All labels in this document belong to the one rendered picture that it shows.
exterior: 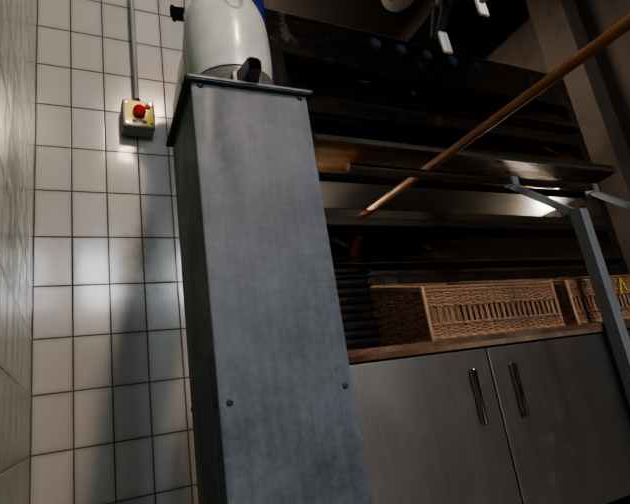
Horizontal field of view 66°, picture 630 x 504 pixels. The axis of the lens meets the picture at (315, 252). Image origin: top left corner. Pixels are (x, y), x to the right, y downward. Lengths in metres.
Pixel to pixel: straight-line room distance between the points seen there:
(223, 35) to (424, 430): 0.95
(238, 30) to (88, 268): 0.91
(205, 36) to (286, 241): 0.41
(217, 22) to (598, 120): 3.93
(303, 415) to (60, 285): 1.04
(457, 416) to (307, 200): 0.73
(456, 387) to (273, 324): 0.71
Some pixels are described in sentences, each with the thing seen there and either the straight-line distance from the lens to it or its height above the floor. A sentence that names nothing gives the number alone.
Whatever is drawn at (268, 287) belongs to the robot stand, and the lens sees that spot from 0.72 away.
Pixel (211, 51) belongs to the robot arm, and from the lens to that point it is 0.94.
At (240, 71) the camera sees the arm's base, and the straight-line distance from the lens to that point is 0.88.
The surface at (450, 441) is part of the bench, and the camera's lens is 1.29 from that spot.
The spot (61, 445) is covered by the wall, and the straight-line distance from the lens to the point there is 1.54.
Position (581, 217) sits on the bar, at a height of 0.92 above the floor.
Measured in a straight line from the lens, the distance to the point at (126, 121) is 1.74.
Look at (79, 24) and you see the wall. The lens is 2.04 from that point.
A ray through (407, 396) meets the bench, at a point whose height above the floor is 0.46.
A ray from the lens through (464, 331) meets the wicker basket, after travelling 1.42.
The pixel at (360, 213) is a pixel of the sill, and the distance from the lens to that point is 1.98.
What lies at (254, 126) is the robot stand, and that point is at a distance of 0.82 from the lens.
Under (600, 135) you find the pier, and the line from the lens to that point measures 4.58.
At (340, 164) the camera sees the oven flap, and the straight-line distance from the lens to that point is 2.02.
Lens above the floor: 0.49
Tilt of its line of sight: 16 degrees up
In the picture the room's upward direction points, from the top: 9 degrees counter-clockwise
